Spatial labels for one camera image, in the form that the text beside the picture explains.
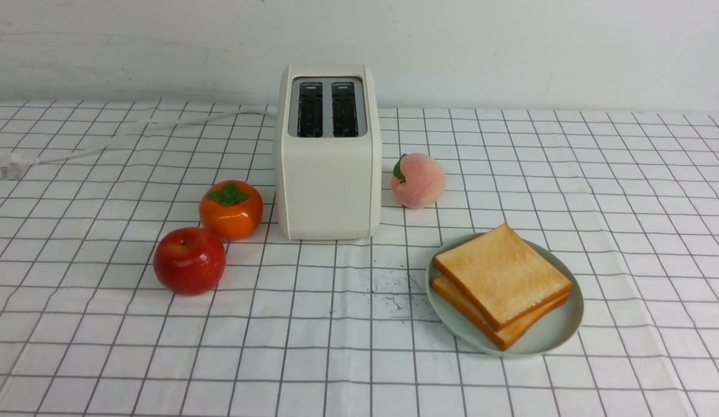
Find white power cable with plug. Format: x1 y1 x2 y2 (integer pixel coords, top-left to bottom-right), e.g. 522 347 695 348
0 108 278 179

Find orange persimmon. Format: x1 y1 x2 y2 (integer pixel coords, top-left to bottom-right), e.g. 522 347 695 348
199 180 264 241

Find toasted bread slice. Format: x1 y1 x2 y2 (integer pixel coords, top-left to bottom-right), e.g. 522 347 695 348
431 275 570 351
433 224 573 331

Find light green plate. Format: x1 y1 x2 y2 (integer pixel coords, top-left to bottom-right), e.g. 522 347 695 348
425 241 585 359

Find white grid tablecloth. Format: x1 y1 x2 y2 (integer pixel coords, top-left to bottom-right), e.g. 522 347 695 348
0 108 719 416

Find red apple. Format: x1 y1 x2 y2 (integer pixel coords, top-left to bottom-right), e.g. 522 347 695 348
152 226 227 296

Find pink peach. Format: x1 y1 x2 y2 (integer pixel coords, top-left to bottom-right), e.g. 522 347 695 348
390 153 446 209

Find cream two-slot toaster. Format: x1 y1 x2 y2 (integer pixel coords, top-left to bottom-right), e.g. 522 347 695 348
273 65 382 240

